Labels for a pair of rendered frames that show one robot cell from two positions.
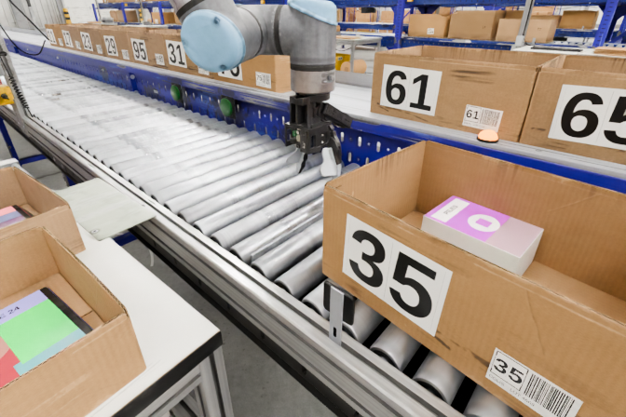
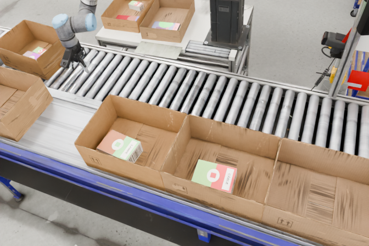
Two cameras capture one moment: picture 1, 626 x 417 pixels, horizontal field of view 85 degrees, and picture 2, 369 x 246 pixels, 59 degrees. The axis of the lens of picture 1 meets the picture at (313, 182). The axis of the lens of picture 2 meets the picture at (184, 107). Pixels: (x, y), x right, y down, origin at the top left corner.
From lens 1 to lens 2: 2.55 m
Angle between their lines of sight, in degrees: 103
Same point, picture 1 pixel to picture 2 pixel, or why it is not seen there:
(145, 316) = (111, 33)
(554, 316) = (34, 24)
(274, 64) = (113, 103)
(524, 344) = (38, 31)
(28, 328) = not seen: hidden behind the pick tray
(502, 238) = (28, 54)
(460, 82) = (7, 73)
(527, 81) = not seen: outside the picture
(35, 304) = not seen: hidden behind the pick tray
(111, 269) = (129, 37)
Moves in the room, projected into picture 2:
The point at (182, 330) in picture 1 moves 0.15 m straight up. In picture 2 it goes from (102, 33) to (95, 15)
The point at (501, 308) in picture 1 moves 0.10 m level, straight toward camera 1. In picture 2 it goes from (40, 28) to (48, 19)
